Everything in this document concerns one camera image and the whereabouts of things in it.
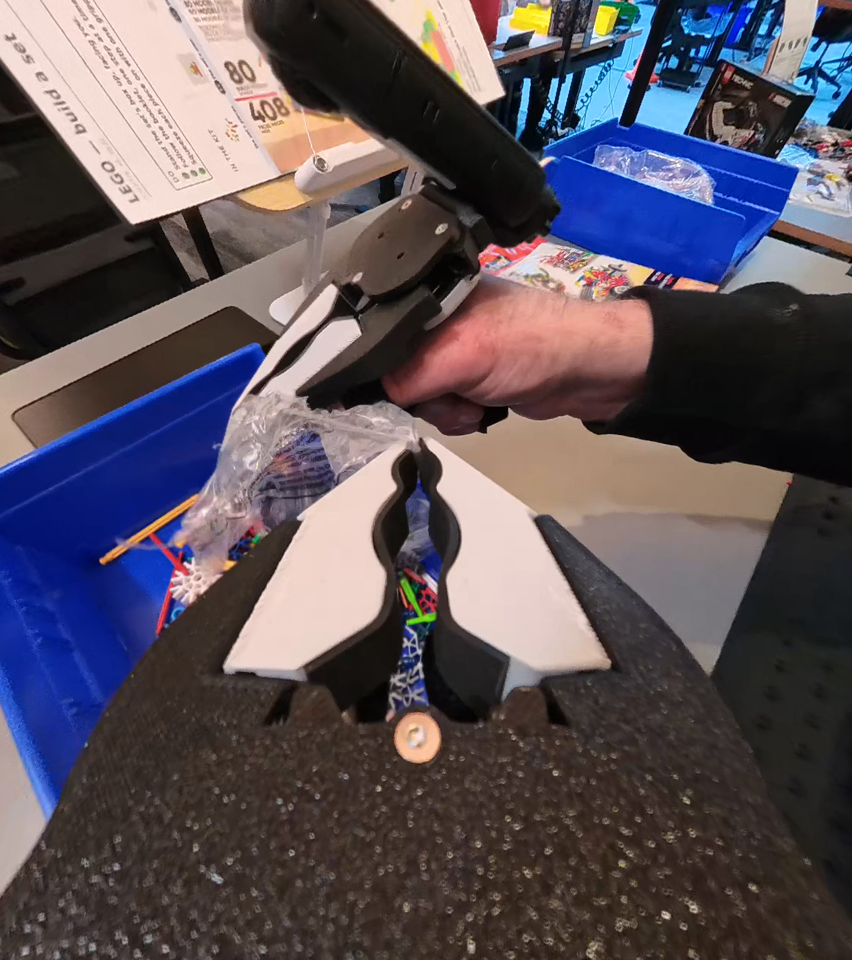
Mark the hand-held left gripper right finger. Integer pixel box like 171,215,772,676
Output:
418,437,612,710

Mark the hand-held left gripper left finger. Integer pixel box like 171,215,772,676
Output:
223,442,421,711

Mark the printed instruction board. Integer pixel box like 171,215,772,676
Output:
0,0,505,226

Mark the clear plastic bag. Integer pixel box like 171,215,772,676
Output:
592,144,717,205
182,393,438,710

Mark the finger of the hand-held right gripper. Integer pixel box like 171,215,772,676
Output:
248,311,370,410
234,283,344,402

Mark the black perforated panel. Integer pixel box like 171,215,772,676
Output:
711,476,852,960

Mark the bag of toy pieces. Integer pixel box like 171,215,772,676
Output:
778,123,852,219

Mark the blue plastic bin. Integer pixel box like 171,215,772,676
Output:
542,118,800,285
0,343,271,820

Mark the black pole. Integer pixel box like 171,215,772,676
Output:
619,0,679,129

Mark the person's right hand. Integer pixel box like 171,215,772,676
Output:
381,281,657,436

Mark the black toy set box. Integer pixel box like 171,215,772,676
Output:
684,60,817,159

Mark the white book stand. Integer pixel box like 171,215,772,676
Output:
234,142,427,325

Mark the person's right forearm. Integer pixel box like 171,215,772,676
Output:
587,281,852,492

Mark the printed toy packaging bag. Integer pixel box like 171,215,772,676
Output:
478,238,721,303

